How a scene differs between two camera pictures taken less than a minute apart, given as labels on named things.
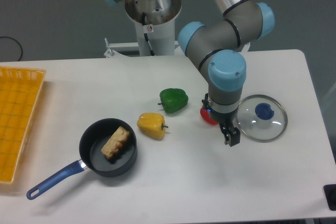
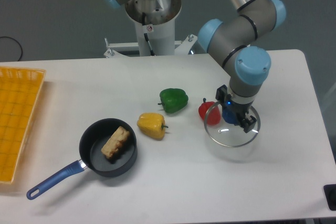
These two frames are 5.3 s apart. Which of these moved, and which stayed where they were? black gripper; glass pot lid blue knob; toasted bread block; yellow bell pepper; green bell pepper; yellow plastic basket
Moved: glass pot lid blue knob; black gripper
Stayed: yellow bell pepper; green bell pepper; toasted bread block; yellow plastic basket
